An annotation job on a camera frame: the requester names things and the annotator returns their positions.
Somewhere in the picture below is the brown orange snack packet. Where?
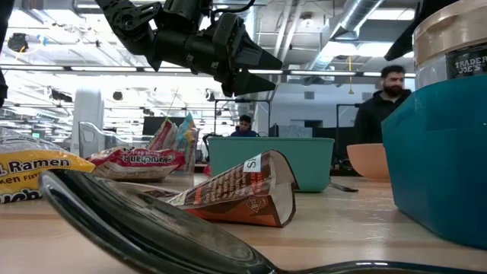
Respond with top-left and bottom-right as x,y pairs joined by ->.
112,149 -> 298,228

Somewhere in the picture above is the glass jar tan lid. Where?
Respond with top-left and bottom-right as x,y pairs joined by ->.
412,0 -> 487,91

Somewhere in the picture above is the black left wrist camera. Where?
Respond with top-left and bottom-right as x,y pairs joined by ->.
163,0 -> 214,22

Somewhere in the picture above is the standing person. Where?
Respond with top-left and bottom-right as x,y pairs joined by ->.
352,64 -> 414,145

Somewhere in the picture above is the dark background monitor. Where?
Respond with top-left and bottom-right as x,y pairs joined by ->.
142,116 -> 180,126

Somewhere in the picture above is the yellow hanging cord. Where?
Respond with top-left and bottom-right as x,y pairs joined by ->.
347,56 -> 355,96

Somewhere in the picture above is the white pillar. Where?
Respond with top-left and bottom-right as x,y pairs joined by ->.
72,89 -> 106,159

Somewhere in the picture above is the silver ventilation duct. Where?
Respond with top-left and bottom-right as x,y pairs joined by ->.
304,0 -> 385,73
218,0 -> 263,115

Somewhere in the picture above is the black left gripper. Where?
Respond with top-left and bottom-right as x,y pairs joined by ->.
150,11 -> 284,98

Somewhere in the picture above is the yellow white ramen packet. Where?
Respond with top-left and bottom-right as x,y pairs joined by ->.
0,129 -> 96,205

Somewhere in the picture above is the blue striped ramen packet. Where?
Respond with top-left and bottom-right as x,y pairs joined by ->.
174,112 -> 200,174

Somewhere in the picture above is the dark blue plastic tray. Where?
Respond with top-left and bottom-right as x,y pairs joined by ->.
381,74 -> 487,251

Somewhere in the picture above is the dark-handled metal spoon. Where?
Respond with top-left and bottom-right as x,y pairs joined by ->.
327,181 -> 359,193

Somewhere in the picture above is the red yellow Maruchan ramen packet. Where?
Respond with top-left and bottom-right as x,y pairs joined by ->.
85,145 -> 187,183

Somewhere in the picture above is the teal plastic container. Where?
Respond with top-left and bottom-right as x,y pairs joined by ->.
208,136 -> 336,193

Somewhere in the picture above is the orange bowl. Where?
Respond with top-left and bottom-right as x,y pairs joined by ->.
345,142 -> 391,182

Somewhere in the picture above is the ceiling light strip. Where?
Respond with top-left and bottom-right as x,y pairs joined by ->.
0,65 -> 418,79

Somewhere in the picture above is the clear plastic bin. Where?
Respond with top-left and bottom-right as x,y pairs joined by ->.
78,120 -> 201,176

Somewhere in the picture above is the black ceiling speaker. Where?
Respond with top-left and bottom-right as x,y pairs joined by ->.
7,32 -> 30,53

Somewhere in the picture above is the black spoon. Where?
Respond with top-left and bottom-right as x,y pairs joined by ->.
39,169 -> 487,274

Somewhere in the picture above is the black workstation frame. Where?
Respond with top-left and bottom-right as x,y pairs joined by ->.
214,98 -> 272,138
336,103 -> 390,145

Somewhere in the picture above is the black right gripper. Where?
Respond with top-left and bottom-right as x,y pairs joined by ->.
383,0 -> 463,62

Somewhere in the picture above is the seated person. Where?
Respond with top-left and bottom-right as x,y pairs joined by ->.
230,114 -> 259,138

